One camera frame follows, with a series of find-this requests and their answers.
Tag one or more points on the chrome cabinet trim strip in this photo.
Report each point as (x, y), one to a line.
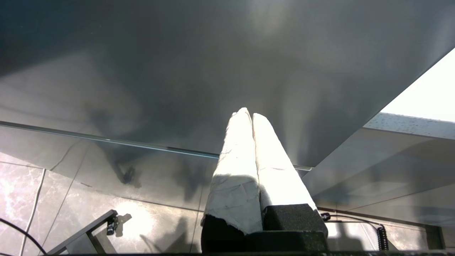
(106, 139)

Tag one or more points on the grey base cabinet front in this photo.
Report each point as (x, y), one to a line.
(384, 167)

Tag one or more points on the grey tall cabinet door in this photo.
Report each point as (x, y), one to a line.
(160, 71)

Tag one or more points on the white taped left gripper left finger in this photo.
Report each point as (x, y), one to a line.
(234, 167)

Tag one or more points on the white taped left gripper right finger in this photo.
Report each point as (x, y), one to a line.
(277, 170)

